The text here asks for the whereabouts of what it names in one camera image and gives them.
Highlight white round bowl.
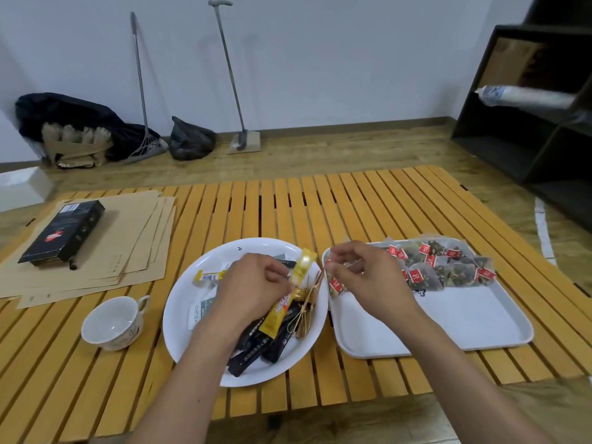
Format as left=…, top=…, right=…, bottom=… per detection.
left=162, top=237, right=330, bottom=388

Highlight red tag tea bag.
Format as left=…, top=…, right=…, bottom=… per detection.
left=325, top=258, right=348, bottom=299

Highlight long-handled beige dustpan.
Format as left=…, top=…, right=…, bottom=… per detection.
left=208, top=0, right=261, bottom=155

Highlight brown cardboard box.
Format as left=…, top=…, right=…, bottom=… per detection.
left=480, top=37, right=549, bottom=88

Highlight person's right hand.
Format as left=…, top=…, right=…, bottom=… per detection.
left=325, top=240, right=424, bottom=327

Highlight white plastic tray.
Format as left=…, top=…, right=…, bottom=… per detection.
left=321, top=237, right=535, bottom=360

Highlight person's left hand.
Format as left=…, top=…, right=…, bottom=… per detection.
left=210, top=253, right=297, bottom=338

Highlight stack of brown envelopes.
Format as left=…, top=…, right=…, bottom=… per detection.
left=0, top=190, right=176, bottom=310

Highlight pile of black coffee sticks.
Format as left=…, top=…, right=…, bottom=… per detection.
left=226, top=305, right=302, bottom=379

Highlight white teacup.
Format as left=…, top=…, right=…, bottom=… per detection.
left=81, top=295, right=151, bottom=352

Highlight sleeve of white paper cups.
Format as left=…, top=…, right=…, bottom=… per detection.
left=475, top=84, right=579, bottom=112

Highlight person's right forearm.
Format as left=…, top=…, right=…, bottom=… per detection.
left=397, top=309, right=551, bottom=444

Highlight black shelf unit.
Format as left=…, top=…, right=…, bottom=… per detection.
left=451, top=0, right=592, bottom=234

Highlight row of tea bags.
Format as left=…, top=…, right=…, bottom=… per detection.
left=323, top=234, right=497, bottom=292

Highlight white green sachets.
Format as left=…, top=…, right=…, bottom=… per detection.
left=187, top=253, right=299, bottom=331

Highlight bunch of tan rubber bands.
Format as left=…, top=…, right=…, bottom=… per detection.
left=286, top=268, right=324, bottom=340

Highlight large black bag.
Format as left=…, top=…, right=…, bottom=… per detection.
left=14, top=92, right=160, bottom=162

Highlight white floor tape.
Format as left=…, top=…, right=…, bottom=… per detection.
left=534, top=197, right=558, bottom=260

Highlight small black garbage bag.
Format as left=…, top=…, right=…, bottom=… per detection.
left=167, top=116, right=217, bottom=162

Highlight black cardboard box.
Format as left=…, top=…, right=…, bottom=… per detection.
left=17, top=200, right=106, bottom=268

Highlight person's left forearm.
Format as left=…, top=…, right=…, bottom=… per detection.
left=127, top=318, right=250, bottom=444

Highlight grey long-handled broom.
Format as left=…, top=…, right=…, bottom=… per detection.
left=125, top=11, right=168, bottom=165

